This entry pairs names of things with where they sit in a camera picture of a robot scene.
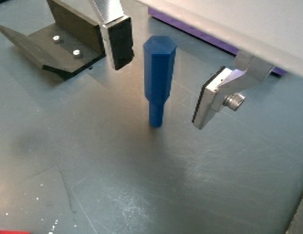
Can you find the blue hexagonal peg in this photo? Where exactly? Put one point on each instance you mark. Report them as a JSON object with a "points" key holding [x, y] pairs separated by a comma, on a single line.
{"points": [[158, 61]]}

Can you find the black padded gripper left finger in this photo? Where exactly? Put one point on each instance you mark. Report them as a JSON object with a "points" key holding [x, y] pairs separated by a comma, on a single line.
{"points": [[116, 30]]}

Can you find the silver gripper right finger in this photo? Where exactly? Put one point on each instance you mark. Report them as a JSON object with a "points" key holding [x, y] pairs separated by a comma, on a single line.
{"points": [[220, 92]]}

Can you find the black angled bracket holder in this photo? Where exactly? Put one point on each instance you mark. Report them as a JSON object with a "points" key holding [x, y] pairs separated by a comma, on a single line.
{"points": [[65, 47]]}

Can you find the purple block board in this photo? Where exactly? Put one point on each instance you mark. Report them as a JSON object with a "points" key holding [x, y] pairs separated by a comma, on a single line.
{"points": [[192, 31]]}

